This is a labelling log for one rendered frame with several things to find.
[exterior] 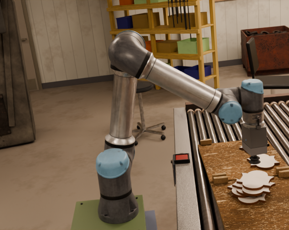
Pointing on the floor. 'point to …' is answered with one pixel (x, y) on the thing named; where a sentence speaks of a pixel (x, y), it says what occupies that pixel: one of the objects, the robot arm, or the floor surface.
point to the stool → (141, 87)
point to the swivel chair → (279, 81)
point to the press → (9, 81)
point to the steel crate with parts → (271, 49)
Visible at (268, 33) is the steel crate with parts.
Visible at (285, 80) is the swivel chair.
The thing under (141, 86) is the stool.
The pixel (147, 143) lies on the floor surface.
